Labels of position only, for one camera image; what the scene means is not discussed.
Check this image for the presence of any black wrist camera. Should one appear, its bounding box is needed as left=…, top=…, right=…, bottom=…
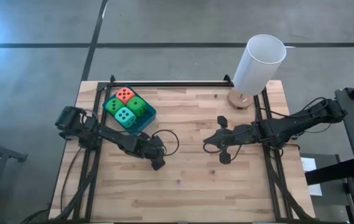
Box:
left=226, top=126, right=246, bottom=142
left=138, top=141, right=157, bottom=157

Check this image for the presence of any large green foam die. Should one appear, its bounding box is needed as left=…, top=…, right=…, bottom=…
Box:
left=105, top=98, right=125, bottom=116
left=126, top=96, right=148, bottom=118

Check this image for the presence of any black flat bar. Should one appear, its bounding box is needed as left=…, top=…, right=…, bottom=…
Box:
left=304, top=154, right=354, bottom=187

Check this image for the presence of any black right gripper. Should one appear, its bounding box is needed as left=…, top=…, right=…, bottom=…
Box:
left=203, top=115, right=260, bottom=165

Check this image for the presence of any large teal foam die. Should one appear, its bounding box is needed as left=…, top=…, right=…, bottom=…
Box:
left=114, top=106, right=137, bottom=129

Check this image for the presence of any black aluminium rig frame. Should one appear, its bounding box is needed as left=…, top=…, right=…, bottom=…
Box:
left=21, top=74, right=316, bottom=224

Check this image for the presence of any white paper sheet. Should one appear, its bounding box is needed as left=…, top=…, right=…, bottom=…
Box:
left=300, top=157, right=324, bottom=197

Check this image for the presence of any blue plastic bin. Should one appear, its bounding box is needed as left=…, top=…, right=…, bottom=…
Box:
left=101, top=85, right=158, bottom=136

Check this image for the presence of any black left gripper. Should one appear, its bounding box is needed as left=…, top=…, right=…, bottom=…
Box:
left=122, top=135, right=167, bottom=171

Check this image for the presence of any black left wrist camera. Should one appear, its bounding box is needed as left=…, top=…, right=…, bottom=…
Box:
left=138, top=141, right=157, bottom=157

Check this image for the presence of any large orange foam die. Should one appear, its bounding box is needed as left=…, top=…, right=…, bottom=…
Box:
left=116, top=86, right=136, bottom=105

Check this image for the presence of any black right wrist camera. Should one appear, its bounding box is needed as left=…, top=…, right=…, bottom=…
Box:
left=226, top=126, right=246, bottom=142

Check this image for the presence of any black left camera cable loop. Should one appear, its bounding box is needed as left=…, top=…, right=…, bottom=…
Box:
left=151, top=129, right=180, bottom=157

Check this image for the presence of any black floor stand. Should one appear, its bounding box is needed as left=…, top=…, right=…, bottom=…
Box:
left=0, top=130, right=29, bottom=224

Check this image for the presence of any black right camera cable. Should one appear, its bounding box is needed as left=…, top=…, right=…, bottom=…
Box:
left=202, top=140, right=243, bottom=163

